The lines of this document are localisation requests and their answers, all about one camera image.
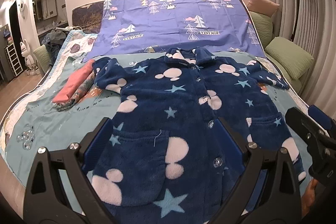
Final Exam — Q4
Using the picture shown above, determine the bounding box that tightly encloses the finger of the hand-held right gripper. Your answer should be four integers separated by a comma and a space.
285, 107, 336, 162
308, 105, 334, 136

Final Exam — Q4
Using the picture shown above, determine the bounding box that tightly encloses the white cat figurine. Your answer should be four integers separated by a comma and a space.
20, 39, 40, 76

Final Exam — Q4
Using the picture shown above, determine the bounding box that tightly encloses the beige pleated curtain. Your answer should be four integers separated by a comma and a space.
265, 0, 336, 119

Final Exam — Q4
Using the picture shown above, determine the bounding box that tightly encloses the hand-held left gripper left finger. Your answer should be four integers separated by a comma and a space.
23, 117, 124, 224

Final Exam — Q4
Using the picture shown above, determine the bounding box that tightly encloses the white patchwork quilt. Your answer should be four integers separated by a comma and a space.
0, 30, 98, 140

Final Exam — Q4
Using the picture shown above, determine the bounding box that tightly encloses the pile of grey-blue clothes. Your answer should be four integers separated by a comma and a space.
42, 26, 85, 67

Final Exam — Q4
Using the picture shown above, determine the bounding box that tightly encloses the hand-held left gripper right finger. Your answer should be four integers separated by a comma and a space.
217, 117, 313, 224

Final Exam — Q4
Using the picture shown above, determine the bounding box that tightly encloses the navy fleece pajama jacket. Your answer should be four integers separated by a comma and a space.
92, 47, 307, 224

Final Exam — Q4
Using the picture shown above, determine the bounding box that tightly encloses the white bear wall clock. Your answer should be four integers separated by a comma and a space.
17, 0, 28, 20

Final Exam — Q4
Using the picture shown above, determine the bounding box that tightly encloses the green sofa armrest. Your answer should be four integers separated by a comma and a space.
33, 45, 53, 76

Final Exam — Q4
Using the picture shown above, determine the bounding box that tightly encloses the small green cushion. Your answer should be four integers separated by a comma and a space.
248, 11, 275, 47

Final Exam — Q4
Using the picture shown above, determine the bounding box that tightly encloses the pink folded cloth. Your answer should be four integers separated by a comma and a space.
52, 59, 95, 105

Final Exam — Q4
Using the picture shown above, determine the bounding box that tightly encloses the mirrored wall cabinet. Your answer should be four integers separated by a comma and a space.
33, 0, 59, 21

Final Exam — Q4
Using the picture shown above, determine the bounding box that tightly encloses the purple tree-print sheet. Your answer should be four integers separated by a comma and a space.
82, 0, 264, 63

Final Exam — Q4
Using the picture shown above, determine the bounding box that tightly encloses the large green cushion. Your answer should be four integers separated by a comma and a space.
264, 37, 315, 80

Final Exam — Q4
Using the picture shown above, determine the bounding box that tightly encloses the pink pillow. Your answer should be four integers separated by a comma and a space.
247, 0, 281, 17

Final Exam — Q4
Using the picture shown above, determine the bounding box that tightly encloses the person's right hand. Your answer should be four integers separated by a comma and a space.
301, 178, 320, 217

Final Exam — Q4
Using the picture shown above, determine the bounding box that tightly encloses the patterned folded cloth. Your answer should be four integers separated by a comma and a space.
55, 72, 96, 112

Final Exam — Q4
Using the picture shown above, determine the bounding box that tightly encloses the teal printed blanket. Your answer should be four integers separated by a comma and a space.
0, 52, 315, 216

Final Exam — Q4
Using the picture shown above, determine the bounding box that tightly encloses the white shelf rack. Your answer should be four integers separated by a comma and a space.
5, 43, 23, 78

